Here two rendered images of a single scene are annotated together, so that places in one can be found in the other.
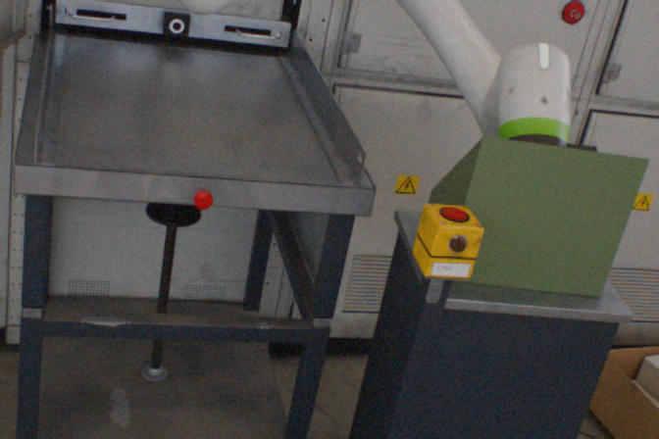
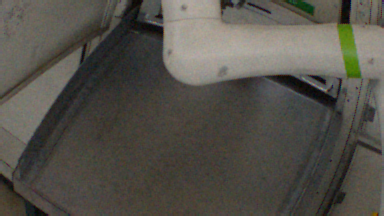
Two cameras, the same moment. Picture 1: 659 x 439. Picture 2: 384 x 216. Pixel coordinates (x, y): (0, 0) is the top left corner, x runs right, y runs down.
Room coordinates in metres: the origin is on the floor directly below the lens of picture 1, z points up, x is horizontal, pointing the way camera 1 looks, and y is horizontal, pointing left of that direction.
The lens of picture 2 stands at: (0.66, -0.37, 1.91)
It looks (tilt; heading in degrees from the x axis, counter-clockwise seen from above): 36 degrees down; 31
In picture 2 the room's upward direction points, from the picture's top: 12 degrees clockwise
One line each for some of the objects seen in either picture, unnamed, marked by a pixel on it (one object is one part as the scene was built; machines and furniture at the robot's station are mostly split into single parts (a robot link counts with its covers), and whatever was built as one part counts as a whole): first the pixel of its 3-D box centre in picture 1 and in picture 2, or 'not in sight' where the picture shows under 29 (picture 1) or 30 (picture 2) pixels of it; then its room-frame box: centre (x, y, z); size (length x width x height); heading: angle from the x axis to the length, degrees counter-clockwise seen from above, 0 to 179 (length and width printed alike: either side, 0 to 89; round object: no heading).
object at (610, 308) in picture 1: (506, 264); not in sight; (1.60, -0.34, 0.74); 0.37 x 0.32 x 0.02; 103
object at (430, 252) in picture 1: (447, 241); not in sight; (1.41, -0.20, 0.85); 0.08 x 0.08 x 0.10; 17
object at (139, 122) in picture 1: (185, 115); (180, 169); (1.81, 0.32, 0.82); 0.68 x 0.62 x 0.06; 17
